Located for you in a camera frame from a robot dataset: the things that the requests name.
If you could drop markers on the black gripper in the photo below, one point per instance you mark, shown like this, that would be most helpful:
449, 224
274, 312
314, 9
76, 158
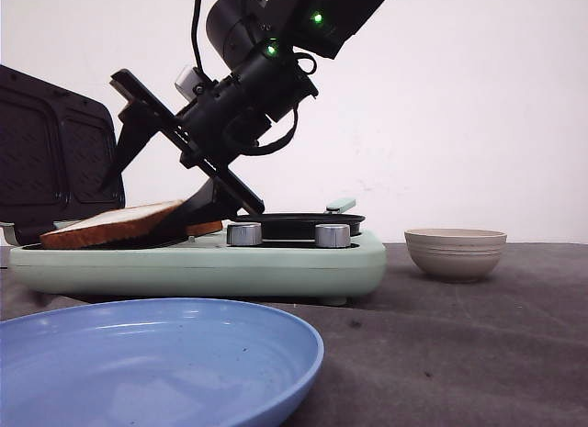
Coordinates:
224, 122

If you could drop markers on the toast slice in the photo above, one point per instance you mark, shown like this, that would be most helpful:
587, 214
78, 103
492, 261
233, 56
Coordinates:
110, 226
203, 228

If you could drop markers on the breakfast maker hinged lid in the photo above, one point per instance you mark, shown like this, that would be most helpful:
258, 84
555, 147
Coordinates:
56, 146

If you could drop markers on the beige ribbed bowl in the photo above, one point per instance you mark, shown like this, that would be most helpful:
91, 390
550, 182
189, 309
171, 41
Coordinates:
455, 255

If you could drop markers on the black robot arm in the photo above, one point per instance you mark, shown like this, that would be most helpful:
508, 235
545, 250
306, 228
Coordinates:
262, 42

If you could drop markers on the mint green breakfast maker base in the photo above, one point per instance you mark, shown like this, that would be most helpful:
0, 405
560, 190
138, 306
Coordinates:
207, 267

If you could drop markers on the left silver knob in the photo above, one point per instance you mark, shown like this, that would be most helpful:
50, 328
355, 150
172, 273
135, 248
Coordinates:
244, 234

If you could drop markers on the silver knob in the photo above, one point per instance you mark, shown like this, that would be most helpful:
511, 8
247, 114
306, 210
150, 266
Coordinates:
244, 234
332, 235

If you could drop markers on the right silver knob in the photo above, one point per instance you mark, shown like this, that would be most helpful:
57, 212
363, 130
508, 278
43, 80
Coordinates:
332, 235

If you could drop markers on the blue plastic plate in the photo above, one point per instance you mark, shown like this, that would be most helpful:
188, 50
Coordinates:
157, 362

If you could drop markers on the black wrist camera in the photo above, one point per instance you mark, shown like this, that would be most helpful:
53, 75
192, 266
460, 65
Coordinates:
188, 82

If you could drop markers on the black frying pan green handle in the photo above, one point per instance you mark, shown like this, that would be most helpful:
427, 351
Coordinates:
301, 226

